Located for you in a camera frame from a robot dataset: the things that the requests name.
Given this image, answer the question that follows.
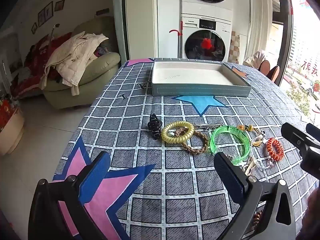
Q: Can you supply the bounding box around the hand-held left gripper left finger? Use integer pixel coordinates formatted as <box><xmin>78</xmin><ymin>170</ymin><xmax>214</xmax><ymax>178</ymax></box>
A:
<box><xmin>28</xmin><ymin>151</ymin><xmax>112</xmax><ymax>240</ymax></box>

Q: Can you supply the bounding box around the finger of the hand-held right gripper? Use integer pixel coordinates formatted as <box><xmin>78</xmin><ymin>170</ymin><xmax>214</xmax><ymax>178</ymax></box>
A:
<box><xmin>306</xmin><ymin>123</ymin><xmax>320</xmax><ymax>142</ymax></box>
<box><xmin>281</xmin><ymin>122</ymin><xmax>316</xmax><ymax>157</ymax></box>

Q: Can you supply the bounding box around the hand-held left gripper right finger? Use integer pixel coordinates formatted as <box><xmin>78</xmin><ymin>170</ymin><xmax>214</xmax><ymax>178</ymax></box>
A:
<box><xmin>214</xmin><ymin>151</ymin><xmax>297</xmax><ymax>240</ymax></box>

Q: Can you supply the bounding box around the orange spiral hair tie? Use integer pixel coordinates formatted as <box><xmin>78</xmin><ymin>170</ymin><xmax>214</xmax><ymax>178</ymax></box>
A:
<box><xmin>265</xmin><ymin>137</ymin><xmax>285</xmax><ymax>159</ymax></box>

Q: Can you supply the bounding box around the green translucent bangle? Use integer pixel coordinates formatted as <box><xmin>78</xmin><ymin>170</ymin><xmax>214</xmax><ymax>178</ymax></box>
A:
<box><xmin>209</xmin><ymin>125</ymin><xmax>251</xmax><ymax>166</ymax></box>

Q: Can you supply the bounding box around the yellow beaded bracelet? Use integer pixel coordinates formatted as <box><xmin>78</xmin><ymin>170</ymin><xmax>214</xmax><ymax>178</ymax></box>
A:
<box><xmin>236</xmin><ymin>124</ymin><xmax>267</xmax><ymax>147</ymax></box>

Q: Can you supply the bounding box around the brown braided bracelet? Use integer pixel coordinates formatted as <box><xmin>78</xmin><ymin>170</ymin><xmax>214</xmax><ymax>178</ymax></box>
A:
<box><xmin>174</xmin><ymin>127</ymin><xmax>209</xmax><ymax>156</ymax></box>

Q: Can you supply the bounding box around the silver hair clip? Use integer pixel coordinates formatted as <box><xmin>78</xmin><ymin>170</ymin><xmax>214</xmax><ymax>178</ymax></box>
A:
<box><xmin>194</xmin><ymin>122</ymin><xmax>224</xmax><ymax>131</ymax></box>

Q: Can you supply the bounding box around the yellow spiral hair tie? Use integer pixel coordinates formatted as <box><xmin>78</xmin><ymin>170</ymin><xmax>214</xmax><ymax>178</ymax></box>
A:
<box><xmin>161</xmin><ymin>121</ymin><xmax>196</xmax><ymax>145</ymax></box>

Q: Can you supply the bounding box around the black hair claw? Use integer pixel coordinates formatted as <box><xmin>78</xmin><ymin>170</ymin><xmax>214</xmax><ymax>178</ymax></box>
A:
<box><xmin>147</xmin><ymin>114</ymin><xmax>162</xmax><ymax>140</ymax></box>

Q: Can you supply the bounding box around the grey-blue tray box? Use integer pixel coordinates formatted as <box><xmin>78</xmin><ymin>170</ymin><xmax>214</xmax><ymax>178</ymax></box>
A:
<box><xmin>151</xmin><ymin>58</ymin><xmax>252</xmax><ymax>97</ymax></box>

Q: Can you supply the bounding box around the person's right hand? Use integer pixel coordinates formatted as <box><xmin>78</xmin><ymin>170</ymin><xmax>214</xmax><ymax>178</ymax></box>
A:
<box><xmin>307</xmin><ymin>186</ymin><xmax>320</xmax><ymax>230</ymax></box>

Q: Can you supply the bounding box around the beige hair clip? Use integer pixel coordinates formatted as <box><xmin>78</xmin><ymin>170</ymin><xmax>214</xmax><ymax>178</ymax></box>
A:
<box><xmin>243</xmin><ymin>158</ymin><xmax>256</xmax><ymax>176</ymax></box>

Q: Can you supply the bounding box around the grey checked star tablecloth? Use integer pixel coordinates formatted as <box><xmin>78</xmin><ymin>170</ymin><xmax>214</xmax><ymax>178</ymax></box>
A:
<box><xmin>51</xmin><ymin>57</ymin><xmax>320</xmax><ymax>240</ymax></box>

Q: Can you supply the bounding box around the brown chair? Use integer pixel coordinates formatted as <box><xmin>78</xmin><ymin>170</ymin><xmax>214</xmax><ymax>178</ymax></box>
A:
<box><xmin>269</xmin><ymin>65</ymin><xmax>281</xmax><ymax>83</ymax></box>
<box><xmin>258</xmin><ymin>60</ymin><xmax>271</xmax><ymax>77</ymax></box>

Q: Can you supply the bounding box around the white cloth on chair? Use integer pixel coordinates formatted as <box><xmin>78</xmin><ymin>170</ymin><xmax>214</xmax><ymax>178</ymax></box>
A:
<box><xmin>243</xmin><ymin>50</ymin><xmax>267</xmax><ymax>68</ymax></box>

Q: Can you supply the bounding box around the white round container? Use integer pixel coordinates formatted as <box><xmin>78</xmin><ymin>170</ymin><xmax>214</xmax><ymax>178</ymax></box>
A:
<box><xmin>0</xmin><ymin>105</ymin><xmax>25</xmax><ymax>156</ymax></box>

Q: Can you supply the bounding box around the green sofa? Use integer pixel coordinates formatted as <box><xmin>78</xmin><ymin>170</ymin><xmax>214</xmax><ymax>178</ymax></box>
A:
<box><xmin>42</xmin><ymin>16</ymin><xmax>121</xmax><ymax>110</ymax></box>

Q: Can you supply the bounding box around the beige jacket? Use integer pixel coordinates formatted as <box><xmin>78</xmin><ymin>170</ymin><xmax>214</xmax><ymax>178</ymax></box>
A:
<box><xmin>39</xmin><ymin>31</ymin><xmax>110</xmax><ymax>96</ymax></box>

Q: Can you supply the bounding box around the red clothes pile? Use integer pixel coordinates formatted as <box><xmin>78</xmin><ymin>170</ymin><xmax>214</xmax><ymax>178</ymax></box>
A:
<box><xmin>11</xmin><ymin>32</ymin><xmax>73</xmax><ymax>98</ymax></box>

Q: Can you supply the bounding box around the white washing machine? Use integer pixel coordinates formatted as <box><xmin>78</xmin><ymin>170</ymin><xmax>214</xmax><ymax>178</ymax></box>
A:
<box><xmin>180</xmin><ymin>14</ymin><xmax>233</xmax><ymax>62</ymax></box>

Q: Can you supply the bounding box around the white cabinet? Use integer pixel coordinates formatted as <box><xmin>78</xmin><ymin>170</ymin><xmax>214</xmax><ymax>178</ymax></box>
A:
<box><xmin>124</xmin><ymin>0</ymin><xmax>160</xmax><ymax>61</ymax></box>

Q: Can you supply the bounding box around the large dark picture frame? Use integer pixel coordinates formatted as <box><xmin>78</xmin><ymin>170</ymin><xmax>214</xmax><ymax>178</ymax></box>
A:
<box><xmin>37</xmin><ymin>1</ymin><xmax>54</xmax><ymax>27</ymax></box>

